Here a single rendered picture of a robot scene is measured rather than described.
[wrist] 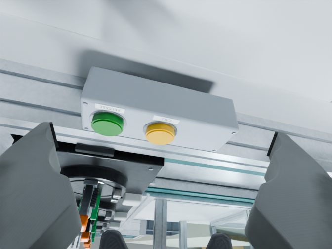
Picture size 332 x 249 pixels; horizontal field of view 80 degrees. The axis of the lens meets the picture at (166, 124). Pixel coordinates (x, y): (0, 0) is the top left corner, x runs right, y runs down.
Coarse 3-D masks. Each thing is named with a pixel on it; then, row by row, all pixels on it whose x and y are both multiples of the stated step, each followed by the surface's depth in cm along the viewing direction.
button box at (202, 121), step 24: (96, 72) 25; (120, 72) 27; (96, 96) 23; (120, 96) 24; (144, 96) 26; (168, 96) 27; (192, 96) 28; (216, 96) 30; (144, 120) 26; (168, 120) 25; (192, 120) 26; (216, 120) 27; (192, 144) 31; (216, 144) 30
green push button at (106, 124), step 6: (102, 114) 24; (108, 114) 24; (96, 120) 24; (102, 120) 24; (108, 120) 24; (114, 120) 24; (120, 120) 25; (96, 126) 25; (102, 126) 25; (108, 126) 25; (114, 126) 25; (120, 126) 25; (102, 132) 26; (108, 132) 26; (114, 132) 26; (120, 132) 26
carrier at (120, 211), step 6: (78, 198) 56; (102, 198) 55; (108, 198) 55; (120, 198) 55; (78, 204) 56; (102, 204) 57; (108, 204) 59; (114, 204) 61; (120, 204) 60; (102, 210) 59; (108, 210) 59; (114, 210) 61; (120, 210) 68; (126, 210) 68; (108, 216) 60; (114, 216) 70; (120, 216) 70; (126, 216) 70; (96, 222) 64; (90, 228) 58
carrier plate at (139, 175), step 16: (64, 144) 32; (64, 160) 34; (80, 160) 34; (96, 160) 34; (112, 160) 34; (128, 160) 34; (144, 160) 35; (160, 160) 36; (128, 176) 40; (144, 176) 40; (128, 192) 50
